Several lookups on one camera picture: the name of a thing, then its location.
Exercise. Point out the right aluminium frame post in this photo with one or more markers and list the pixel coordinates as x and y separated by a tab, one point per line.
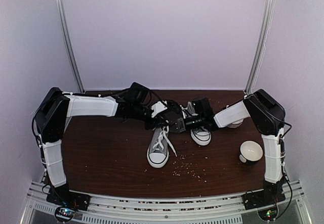
260	48

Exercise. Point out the white fluted ceramic bowl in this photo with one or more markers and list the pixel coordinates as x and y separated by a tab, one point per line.
235	124

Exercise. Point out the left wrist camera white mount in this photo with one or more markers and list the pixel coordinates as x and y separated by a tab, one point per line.
157	108

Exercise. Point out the grey sneaker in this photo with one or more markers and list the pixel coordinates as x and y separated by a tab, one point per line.
158	150
200	135

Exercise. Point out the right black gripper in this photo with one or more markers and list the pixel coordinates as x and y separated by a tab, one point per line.
180	125

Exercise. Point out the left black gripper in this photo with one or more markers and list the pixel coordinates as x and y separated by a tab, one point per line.
158	119

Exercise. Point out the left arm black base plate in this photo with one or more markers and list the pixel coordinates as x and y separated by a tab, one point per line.
69	199

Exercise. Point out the front aluminium rail frame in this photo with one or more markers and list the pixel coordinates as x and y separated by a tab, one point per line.
213	209

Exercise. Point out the left aluminium frame post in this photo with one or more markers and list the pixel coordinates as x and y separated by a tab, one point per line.
68	45

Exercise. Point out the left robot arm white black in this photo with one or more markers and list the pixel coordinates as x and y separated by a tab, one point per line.
58	107

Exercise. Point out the black and white bowl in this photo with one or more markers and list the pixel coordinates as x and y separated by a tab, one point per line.
250	152

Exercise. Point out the aluminium frame post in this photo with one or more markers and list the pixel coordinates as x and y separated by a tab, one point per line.
68	45
260	48

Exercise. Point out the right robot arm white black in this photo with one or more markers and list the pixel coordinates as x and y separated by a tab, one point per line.
268	117

